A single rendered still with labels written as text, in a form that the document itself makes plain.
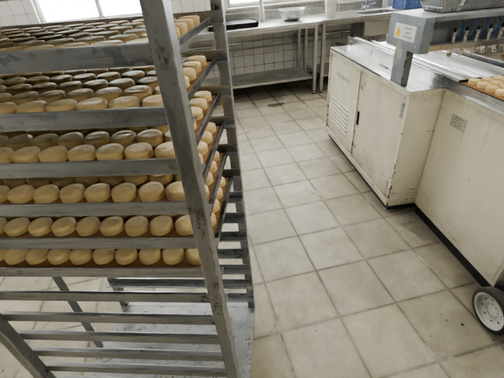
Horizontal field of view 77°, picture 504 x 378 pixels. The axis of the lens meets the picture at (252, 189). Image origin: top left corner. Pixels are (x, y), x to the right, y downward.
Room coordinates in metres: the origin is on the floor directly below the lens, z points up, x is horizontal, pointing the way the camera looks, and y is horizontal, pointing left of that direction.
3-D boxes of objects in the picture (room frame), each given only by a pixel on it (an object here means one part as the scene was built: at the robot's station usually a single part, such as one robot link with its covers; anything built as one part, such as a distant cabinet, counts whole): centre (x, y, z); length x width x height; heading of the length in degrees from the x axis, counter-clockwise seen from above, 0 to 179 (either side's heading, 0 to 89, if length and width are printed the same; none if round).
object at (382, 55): (2.25, -0.97, 0.88); 1.28 x 0.01 x 0.07; 4
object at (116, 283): (0.91, 0.35, 0.33); 0.64 x 0.03 x 0.03; 83
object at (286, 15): (4.54, -0.69, 0.94); 0.33 x 0.33 x 0.12
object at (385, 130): (2.26, -1.18, 0.42); 1.28 x 0.72 x 0.84; 4
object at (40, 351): (0.52, 0.40, 0.51); 0.64 x 0.03 x 0.03; 83
